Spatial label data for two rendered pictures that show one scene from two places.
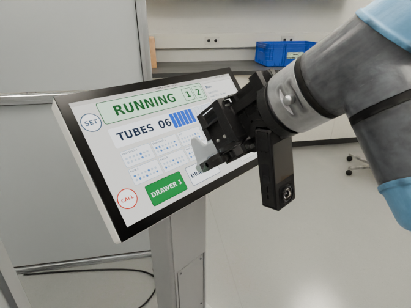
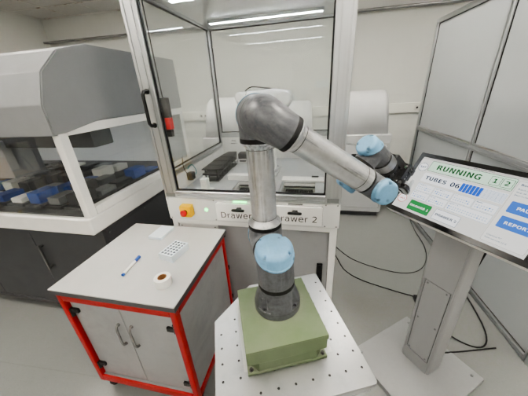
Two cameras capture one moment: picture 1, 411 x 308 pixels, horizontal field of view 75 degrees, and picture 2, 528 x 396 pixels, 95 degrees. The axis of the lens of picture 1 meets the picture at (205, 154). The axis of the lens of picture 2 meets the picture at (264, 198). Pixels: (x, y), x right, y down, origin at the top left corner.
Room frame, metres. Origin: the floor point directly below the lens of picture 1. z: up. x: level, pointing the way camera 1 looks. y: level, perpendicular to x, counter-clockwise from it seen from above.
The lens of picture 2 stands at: (0.17, -1.03, 1.51)
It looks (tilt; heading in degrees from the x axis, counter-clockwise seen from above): 24 degrees down; 110
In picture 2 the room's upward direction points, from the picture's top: 3 degrees counter-clockwise
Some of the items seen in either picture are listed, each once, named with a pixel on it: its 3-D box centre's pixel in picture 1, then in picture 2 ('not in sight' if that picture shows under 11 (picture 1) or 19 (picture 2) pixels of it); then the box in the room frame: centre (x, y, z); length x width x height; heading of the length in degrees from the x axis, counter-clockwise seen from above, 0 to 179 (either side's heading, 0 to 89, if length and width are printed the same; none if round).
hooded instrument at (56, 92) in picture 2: not in sight; (58, 181); (-2.14, 0.25, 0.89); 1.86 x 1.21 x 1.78; 7
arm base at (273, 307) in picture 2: not in sight; (276, 290); (-0.01, -0.46, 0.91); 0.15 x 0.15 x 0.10
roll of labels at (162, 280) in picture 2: not in sight; (163, 280); (-0.54, -0.41, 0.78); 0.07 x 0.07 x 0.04
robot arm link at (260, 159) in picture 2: not in sight; (262, 184); (-0.08, -0.34, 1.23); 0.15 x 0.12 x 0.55; 120
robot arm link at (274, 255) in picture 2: not in sight; (274, 260); (-0.01, -0.45, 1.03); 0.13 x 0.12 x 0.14; 120
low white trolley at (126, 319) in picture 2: not in sight; (166, 307); (-0.75, -0.26, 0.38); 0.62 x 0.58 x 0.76; 7
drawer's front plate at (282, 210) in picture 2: not in sight; (295, 215); (-0.07, 0.13, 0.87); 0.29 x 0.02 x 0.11; 7
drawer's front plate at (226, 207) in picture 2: not in sight; (240, 212); (-0.38, 0.09, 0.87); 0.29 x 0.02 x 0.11; 7
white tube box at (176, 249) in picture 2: not in sight; (174, 251); (-0.63, -0.22, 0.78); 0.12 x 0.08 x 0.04; 85
